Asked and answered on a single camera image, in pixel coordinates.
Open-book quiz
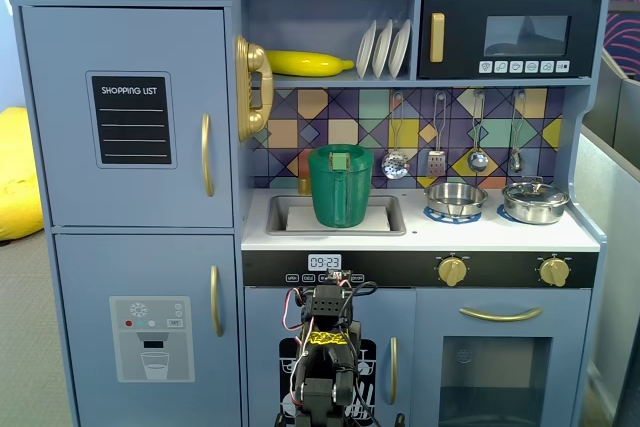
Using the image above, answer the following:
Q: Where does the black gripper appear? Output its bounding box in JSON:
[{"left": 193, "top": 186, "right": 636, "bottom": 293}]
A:
[{"left": 322, "top": 269, "right": 354, "bottom": 289}]

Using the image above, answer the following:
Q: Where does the gold shopping list door handle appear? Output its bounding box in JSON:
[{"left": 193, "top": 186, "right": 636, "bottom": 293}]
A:
[{"left": 201, "top": 113, "right": 215, "bottom": 198}]

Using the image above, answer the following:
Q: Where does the blue shopping list cabinet door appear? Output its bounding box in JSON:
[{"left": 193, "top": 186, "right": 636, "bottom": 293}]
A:
[{"left": 20, "top": 5, "right": 235, "bottom": 228}]

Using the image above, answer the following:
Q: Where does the blue dishwasher door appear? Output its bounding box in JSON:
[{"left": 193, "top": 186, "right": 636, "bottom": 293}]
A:
[{"left": 243, "top": 286, "right": 418, "bottom": 427}]

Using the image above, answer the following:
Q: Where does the blue oven door with window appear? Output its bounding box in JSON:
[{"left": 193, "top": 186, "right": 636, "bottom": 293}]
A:
[{"left": 414, "top": 288, "right": 593, "bottom": 427}]

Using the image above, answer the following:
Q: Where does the steel open pan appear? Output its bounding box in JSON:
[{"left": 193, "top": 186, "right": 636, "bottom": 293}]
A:
[{"left": 424, "top": 181, "right": 489, "bottom": 218}]

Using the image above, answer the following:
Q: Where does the blue water dispenser fridge door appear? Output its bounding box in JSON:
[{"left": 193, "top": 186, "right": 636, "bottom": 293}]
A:
[{"left": 53, "top": 233, "right": 240, "bottom": 427}]

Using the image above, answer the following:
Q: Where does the black toy microwave door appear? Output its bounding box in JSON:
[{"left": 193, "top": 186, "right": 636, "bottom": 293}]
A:
[{"left": 417, "top": 0, "right": 601, "bottom": 81}]

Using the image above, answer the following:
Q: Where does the grey toy sink basin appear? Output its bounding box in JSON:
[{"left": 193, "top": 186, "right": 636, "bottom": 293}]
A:
[{"left": 264, "top": 194, "right": 407, "bottom": 237}]

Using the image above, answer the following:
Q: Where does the green plastic pitcher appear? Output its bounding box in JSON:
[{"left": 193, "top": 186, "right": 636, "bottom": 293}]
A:
[{"left": 307, "top": 144, "right": 375, "bottom": 228}]

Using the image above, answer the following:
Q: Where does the gold stove knob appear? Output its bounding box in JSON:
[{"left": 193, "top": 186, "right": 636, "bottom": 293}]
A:
[
  {"left": 538, "top": 255, "right": 570, "bottom": 288},
  {"left": 437, "top": 255, "right": 469, "bottom": 288}
]

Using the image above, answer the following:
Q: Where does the steel slotted skimmer spoon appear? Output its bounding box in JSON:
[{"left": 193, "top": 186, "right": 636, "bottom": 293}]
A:
[{"left": 382, "top": 91, "right": 411, "bottom": 182}]

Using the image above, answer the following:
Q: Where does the steel slotted spatula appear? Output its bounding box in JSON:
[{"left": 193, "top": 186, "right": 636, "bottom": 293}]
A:
[{"left": 427, "top": 91, "right": 448, "bottom": 177}]

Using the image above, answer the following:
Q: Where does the blue toy play kitchen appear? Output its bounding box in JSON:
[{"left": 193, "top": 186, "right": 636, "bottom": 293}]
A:
[{"left": 10, "top": 0, "right": 612, "bottom": 427}]

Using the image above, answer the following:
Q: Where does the steel ladle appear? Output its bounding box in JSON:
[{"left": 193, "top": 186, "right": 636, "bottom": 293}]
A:
[{"left": 467, "top": 90, "right": 489, "bottom": 173}]

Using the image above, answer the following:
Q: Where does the steel pot with lid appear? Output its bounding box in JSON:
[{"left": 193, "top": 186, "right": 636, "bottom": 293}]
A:
[{"left": 501, "top": 176, "right": 571, "bottom": 225}]

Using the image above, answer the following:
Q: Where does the gold toy telephone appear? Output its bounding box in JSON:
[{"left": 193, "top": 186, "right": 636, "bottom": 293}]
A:
[{"left": 234, "top": 35, "right": 275, "bottom": 144}]

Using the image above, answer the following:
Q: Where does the steel hanging spoon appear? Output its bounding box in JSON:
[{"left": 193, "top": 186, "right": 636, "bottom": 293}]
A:
[{"left": 508, "top": 90, "right": 526, "bottom": 173}]

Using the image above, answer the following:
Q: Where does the yellow toy banana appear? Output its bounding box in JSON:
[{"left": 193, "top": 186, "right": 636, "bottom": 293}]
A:
[{"left": 264, "top": 49, "right": 355, "bottom": 79}]

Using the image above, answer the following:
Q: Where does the white toy plate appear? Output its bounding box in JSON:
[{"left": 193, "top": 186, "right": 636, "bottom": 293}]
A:
[
  {"left": 355, "top": 20, "right": 378, "bottom": 79},
  {"left": 388, "top": 19, "right": 412, "bottom": 78},
  {"left": 372, "top": 19, "right": 395, "bottom": 79}
]

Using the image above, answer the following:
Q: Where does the light grey desk partition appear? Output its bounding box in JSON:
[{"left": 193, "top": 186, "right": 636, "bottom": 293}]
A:
[{"left": 569, "top": 126, "right": 640, "bottom": 427}]

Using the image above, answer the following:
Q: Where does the dark desk panel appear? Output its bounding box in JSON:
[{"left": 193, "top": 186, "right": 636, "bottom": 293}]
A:
[{"left": 582, "top": 49, "right": 640, "bottom": 158}]

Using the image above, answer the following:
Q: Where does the yellow bean bag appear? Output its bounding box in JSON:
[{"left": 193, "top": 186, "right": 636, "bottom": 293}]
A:
[{"left": 0, "top": 106, "right": 46, "bottom": 243}]

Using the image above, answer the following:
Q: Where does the gold dishwasher door handle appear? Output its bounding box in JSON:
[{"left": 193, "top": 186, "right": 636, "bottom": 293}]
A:
[{"left": 388, "top": 336, "right": 399, "bottom": 406}]

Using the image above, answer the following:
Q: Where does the gold dispenser door handle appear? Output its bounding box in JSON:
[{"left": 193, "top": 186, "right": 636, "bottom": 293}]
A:
[{"left": 209, "top": 265, "right": 225, "bottom": 338}]

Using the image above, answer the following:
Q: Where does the gold oven door handle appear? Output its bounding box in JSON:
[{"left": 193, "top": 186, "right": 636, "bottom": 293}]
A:
[{"left": 458, "top": 306, "right": 544, "bottom": 323}]

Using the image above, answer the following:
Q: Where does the gold microwave door handle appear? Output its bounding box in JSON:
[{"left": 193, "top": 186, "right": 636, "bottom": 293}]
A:
[{"left": 430, "top": 12, "right": 446, "bottom": 64}]

